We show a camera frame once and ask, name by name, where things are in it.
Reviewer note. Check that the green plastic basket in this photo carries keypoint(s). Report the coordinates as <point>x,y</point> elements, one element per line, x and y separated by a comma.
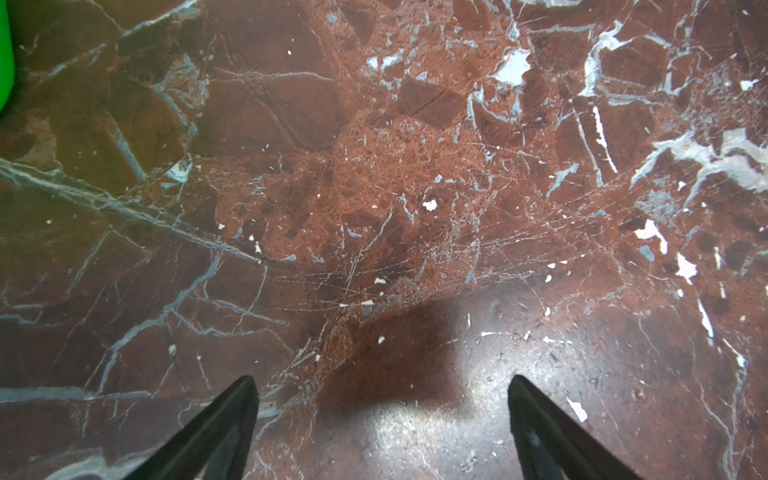
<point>7,63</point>

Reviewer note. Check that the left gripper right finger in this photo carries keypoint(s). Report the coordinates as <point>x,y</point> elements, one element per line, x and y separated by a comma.
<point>551,445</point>

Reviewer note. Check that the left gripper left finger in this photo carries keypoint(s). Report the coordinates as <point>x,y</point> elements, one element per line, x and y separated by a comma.
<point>215,444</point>

